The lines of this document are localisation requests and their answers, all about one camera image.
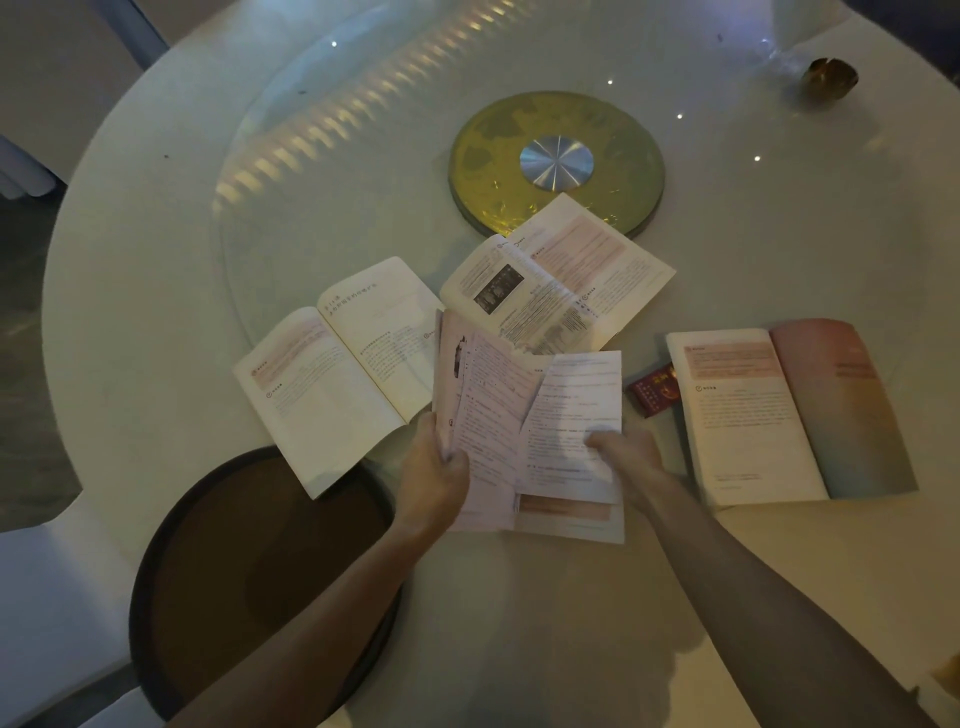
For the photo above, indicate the person's right hand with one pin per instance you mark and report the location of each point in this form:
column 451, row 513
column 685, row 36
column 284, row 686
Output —
column 631, row 466

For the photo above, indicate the person's left hand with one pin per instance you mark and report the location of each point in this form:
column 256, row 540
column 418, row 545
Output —
column 427, row 491

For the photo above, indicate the person's left thumb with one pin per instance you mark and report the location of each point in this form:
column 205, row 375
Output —
column 454, row 466

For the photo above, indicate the person's right thumb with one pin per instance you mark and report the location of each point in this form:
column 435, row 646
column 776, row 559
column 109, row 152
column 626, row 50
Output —
column 604, row 441

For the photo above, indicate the book with fanned pages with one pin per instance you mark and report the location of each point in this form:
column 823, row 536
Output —
column 495, row 420

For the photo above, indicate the person's right forearm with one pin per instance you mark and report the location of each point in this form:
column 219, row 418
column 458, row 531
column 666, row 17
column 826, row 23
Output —
column 757, row 607

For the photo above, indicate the person's left forearm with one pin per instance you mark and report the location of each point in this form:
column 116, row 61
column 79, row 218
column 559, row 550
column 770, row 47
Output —
column 315, row 622

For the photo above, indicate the small red box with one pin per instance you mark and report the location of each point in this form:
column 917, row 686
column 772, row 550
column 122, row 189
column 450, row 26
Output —
column 654, row 390

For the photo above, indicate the open white text book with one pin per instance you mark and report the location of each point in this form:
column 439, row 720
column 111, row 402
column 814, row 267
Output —
column 337, row 375

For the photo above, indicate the open book with dark photo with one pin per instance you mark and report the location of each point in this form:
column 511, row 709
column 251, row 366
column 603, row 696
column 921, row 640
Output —
column 570, row 277

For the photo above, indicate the open book with pink page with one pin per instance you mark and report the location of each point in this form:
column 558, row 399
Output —
column 780, row 420

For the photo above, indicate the round dark brown stool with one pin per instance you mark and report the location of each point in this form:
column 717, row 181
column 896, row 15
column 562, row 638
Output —
column 240, row 555

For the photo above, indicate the gold round turntable base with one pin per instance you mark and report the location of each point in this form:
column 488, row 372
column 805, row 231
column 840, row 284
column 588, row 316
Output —
column 487, row 150

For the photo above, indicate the round glass turntable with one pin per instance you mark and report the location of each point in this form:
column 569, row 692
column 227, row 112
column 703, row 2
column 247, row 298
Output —
column 337, row 150

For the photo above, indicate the white chair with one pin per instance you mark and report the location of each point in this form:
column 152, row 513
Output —
column 60, row 615
column 26, row 169

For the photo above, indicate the small brass bowl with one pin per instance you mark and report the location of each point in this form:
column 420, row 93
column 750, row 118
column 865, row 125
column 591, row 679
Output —
column 829, row 78

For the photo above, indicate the clear glass vessel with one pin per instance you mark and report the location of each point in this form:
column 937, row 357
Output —
column 806, row 26

